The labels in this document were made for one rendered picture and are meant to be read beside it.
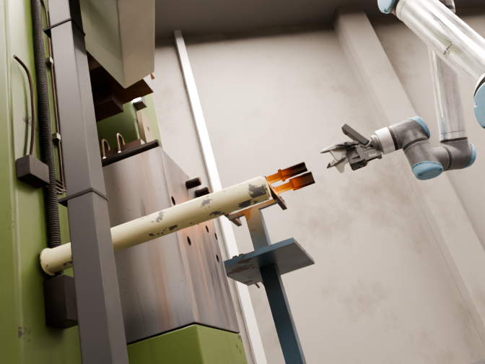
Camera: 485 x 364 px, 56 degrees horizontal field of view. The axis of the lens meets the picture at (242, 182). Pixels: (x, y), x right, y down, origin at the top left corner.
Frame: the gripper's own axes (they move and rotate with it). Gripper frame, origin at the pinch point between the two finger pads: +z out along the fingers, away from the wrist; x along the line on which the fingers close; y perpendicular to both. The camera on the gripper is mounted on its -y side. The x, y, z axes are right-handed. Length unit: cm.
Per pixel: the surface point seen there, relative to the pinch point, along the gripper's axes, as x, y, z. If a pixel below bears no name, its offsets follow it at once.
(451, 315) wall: 264, 52, -49
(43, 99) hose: -83, -1, 53
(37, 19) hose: -83, -26, 53
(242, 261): -6.8, 28.5, 37.5
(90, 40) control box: -92, -1, 34
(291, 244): -7.2, 28.4, 19.4
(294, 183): 11.4, 0.3, 13.5
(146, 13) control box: -98, 5, 19
